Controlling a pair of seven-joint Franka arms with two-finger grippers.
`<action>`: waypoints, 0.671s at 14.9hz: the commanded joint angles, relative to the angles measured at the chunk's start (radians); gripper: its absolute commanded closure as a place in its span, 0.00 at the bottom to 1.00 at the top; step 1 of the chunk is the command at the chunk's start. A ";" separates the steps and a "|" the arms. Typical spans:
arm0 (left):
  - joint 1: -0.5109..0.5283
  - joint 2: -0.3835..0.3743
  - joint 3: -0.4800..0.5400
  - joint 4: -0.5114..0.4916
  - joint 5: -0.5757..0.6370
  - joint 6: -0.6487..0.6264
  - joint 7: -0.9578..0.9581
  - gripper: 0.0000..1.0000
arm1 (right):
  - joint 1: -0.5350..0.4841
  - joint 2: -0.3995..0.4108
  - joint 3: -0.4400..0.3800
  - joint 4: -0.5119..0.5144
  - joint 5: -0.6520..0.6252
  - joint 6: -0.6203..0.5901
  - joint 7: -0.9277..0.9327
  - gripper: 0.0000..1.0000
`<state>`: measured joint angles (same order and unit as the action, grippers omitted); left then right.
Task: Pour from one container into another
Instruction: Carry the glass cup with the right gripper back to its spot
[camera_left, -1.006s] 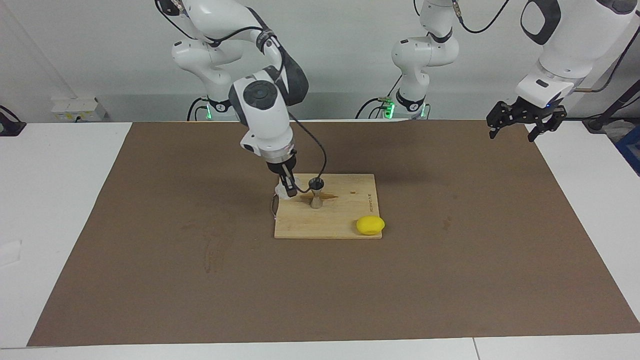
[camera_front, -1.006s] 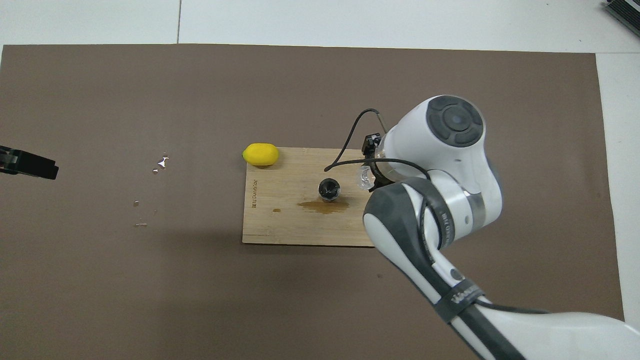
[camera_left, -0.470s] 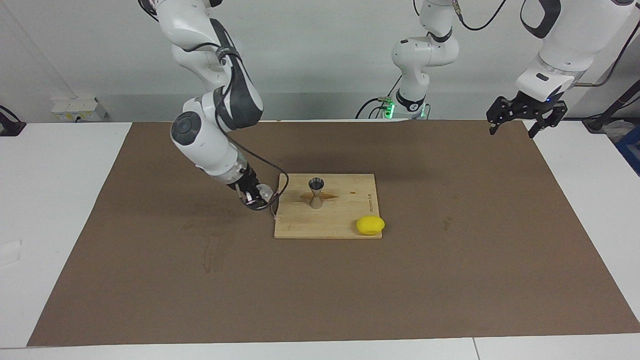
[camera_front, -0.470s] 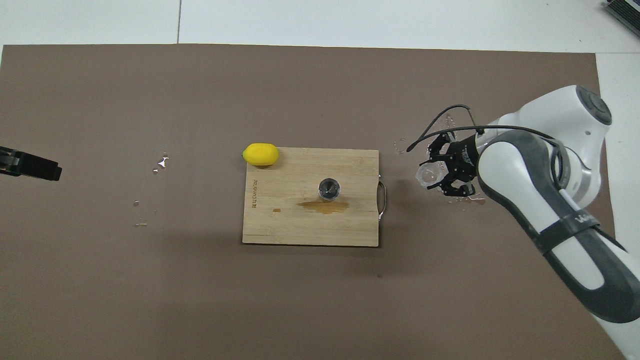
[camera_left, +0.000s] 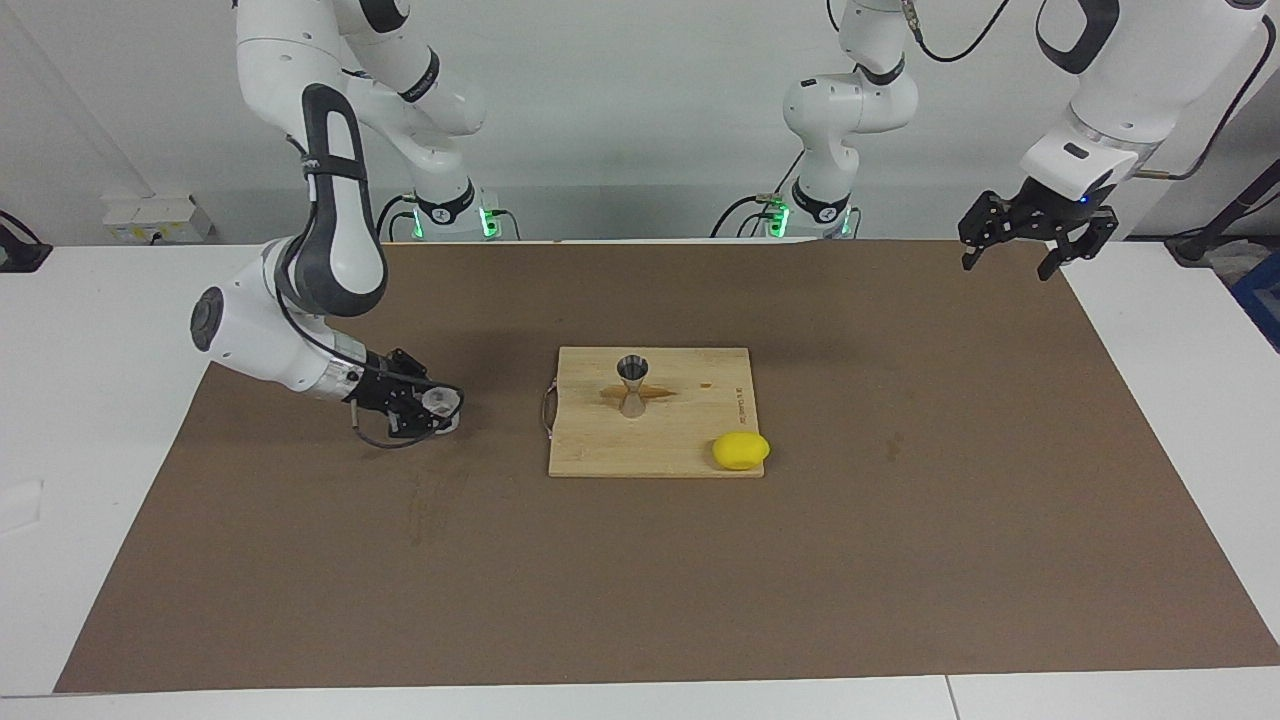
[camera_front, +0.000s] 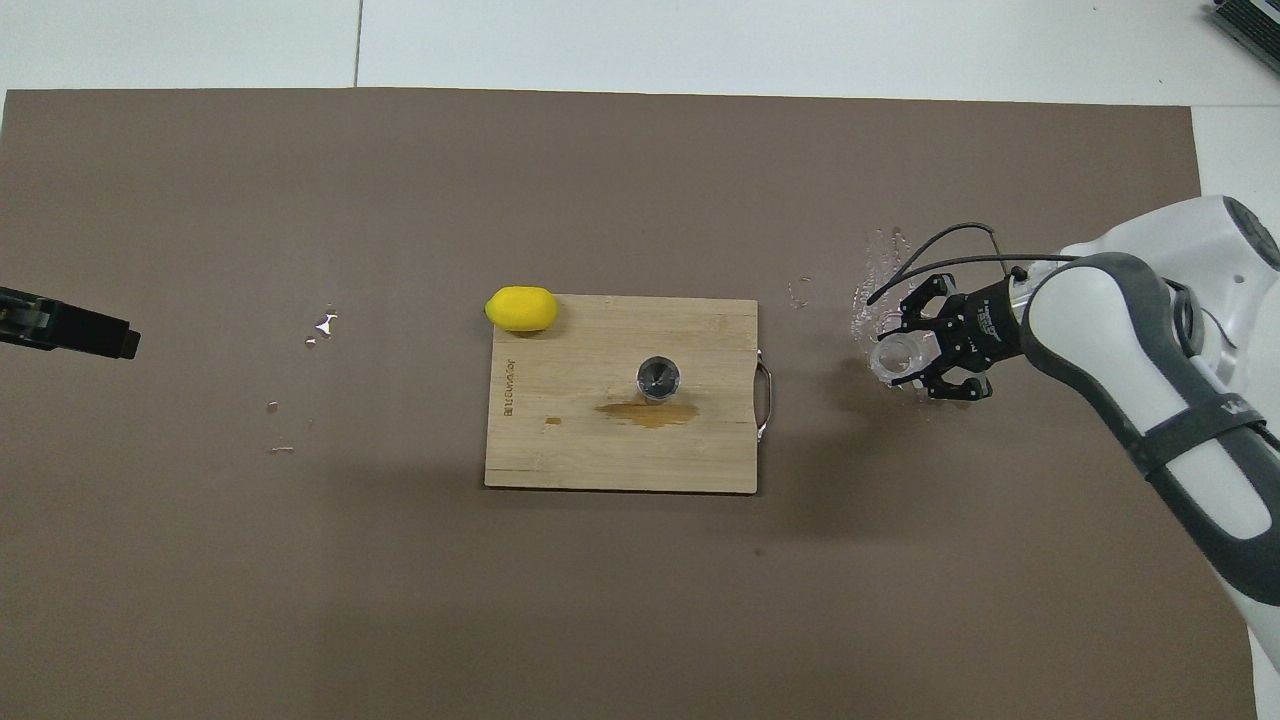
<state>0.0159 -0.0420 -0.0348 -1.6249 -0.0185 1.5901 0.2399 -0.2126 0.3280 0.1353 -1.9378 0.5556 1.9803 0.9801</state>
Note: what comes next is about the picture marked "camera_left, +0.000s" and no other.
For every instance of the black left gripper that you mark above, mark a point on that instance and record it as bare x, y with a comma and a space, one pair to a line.
1060, 215

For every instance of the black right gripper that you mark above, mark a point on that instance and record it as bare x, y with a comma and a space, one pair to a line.
377, 385

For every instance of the small clear glass cup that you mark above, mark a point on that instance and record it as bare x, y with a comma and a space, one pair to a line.
440, 400

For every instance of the steel double jigger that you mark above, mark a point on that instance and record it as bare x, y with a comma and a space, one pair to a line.
632, 370

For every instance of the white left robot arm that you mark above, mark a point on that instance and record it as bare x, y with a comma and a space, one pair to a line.
850, 105

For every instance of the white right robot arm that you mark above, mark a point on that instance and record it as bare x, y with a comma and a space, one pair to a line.
250, 340

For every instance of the black tripod stand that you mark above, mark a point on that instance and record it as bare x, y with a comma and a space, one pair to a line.
1235, 208

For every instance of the blue crate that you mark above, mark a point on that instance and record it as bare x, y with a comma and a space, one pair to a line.
1262, 310

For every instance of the wooden cutting board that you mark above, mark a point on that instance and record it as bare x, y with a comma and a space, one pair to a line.
650, 445

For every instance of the white power socket box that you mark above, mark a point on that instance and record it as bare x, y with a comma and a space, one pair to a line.
150, 212

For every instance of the yellow lemon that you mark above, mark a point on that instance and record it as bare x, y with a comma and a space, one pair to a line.
740, 450

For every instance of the brown table mat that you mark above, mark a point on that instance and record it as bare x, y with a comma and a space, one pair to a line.
700, 580

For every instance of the white tape patch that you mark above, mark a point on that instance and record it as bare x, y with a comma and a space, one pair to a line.
20, 505

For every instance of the black stand base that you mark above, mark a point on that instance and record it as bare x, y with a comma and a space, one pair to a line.
20, 255

